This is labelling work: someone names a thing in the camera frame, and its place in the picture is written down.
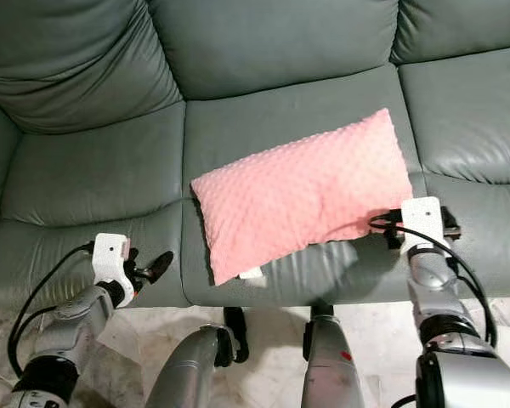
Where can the silver robot leg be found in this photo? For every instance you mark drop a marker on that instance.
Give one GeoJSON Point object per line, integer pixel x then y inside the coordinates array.
{"type": "Point", "coordinates": [331, 365]}
{"type": "Point", "coordinates": [187, 374]}

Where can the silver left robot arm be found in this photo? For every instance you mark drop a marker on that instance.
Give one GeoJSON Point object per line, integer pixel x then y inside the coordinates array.
{"type": "Point", "coordinates": [64, 340]}

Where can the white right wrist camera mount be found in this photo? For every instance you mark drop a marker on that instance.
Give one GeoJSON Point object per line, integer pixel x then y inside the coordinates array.
{"type": "Point", "coordinates": [422, 221]}

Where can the silver left robot leg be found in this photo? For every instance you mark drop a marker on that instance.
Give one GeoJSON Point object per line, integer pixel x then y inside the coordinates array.
{"type": "Point", "coordinates": [187, 374]}

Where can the silver right robot leg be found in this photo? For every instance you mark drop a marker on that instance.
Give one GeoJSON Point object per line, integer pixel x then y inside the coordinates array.
{"type": "Point", "coordinates": [331, 365]}

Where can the pink dotted pillow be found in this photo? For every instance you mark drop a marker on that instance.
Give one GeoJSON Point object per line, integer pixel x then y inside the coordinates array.
{"type": "Point", "coordinates": [306, 195]}

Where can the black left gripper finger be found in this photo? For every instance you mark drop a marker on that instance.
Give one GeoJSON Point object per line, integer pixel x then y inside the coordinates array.
{"type": "Point", "coordinates": [163, 262]}

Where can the grey-green leather sofa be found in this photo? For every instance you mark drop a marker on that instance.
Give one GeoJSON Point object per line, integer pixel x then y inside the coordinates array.
{"type": "Point", "coordinates": [93, 170]}

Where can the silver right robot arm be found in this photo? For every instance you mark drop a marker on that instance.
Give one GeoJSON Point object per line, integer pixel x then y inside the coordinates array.
{"type": "Point", "coordinates": [433, 289]}

